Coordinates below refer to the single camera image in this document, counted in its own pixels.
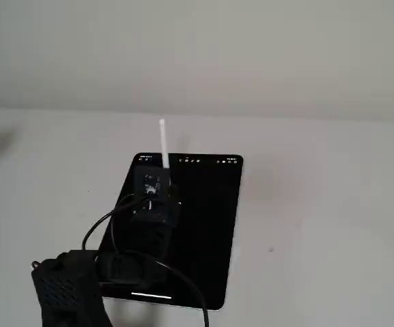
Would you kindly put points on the black tablet with dark screen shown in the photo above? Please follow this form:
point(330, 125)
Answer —
point(203, 231)

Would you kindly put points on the white stylus pencil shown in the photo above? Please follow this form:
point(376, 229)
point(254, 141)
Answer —
point(164, 143)

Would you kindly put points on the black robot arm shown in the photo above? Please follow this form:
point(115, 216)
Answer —
point(64, 289)

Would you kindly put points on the small camera circuit board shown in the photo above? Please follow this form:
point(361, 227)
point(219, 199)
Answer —
point(151, 184)

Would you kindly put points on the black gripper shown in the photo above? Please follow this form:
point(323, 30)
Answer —
point(173, 195)

